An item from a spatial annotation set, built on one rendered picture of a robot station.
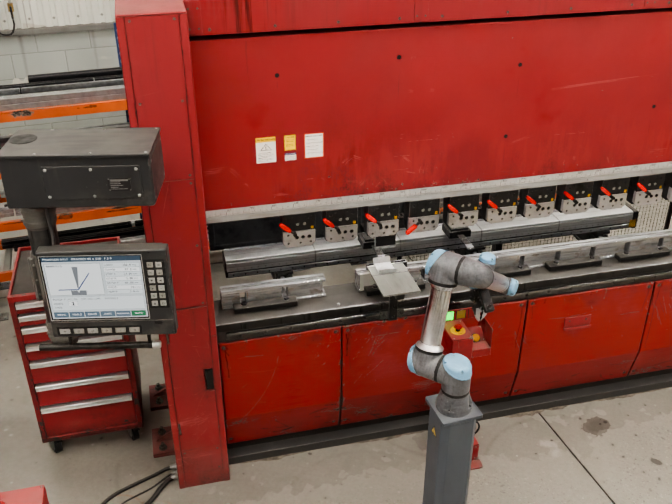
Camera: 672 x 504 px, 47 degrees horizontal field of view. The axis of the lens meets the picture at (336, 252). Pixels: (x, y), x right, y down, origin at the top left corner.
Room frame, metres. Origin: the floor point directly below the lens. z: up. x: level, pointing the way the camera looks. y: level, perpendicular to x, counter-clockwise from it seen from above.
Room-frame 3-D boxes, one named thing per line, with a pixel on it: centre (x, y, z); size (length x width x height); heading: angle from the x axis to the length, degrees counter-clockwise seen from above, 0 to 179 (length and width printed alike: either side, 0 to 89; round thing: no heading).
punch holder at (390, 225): (3.27, -0.21, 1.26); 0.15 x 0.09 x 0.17; 104
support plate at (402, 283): (3.13, -0.27, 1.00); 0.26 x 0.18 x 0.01; 14
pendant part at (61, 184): (2.48, 0.87, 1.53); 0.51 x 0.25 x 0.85; 93
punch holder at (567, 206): (3.51, -1.18, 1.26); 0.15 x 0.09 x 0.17; 104
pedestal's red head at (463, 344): (3.04, -0.62, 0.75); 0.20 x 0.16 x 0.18; 104
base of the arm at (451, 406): (2.49, -0.49, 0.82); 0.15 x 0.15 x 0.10
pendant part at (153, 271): (2.39, 0.81, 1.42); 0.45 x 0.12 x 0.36; 93
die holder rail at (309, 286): (3.15, 0.30, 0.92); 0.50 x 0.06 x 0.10; 104
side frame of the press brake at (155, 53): (3.21, 0.75, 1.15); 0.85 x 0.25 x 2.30; 14
